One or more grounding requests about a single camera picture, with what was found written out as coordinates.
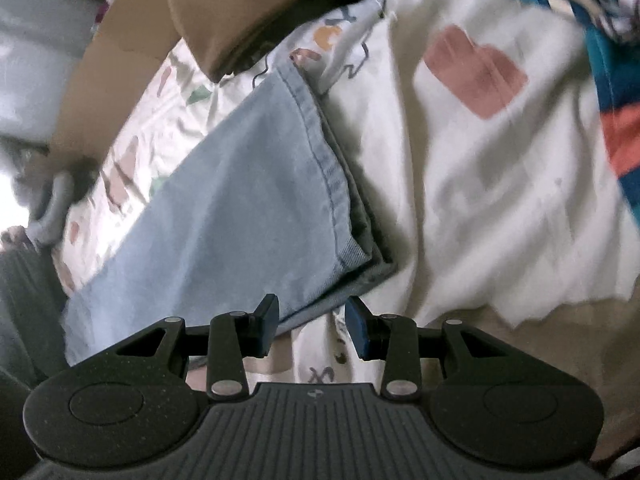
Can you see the flat cardboard sheet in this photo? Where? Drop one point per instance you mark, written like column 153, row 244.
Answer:
column 100, row 100

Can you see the dark green quilt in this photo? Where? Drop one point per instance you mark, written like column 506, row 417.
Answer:
column 25, row 310

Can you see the blue denim pants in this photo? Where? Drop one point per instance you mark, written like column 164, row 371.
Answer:
column 225, row 200

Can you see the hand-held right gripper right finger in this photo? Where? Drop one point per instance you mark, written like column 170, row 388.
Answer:
column 357, row 327

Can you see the bear print bed sheet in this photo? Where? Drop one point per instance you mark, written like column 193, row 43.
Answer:
column 475, row 185

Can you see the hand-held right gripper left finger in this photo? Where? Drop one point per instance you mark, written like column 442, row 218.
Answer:
column 267, row 322

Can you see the grey neck pillow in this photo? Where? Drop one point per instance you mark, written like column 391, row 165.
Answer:
column 52, row 210

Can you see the teal patterned cloth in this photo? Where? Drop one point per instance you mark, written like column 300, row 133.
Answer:
column 615, row 75

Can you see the brown folded cloth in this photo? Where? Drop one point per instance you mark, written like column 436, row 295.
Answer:
column 225, row 20

